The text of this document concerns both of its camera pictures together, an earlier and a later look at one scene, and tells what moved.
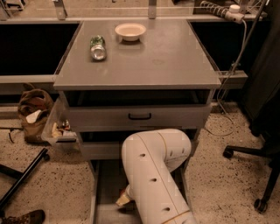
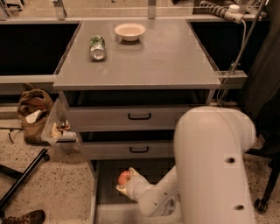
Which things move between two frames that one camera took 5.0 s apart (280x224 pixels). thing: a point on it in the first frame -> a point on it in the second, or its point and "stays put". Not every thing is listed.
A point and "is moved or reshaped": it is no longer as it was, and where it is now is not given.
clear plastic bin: x=58 y=128 stays put
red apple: x=122 y=192 is moved or reshaped
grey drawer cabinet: x=120 y=76 stays put
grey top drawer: x=138 y=108 stays put
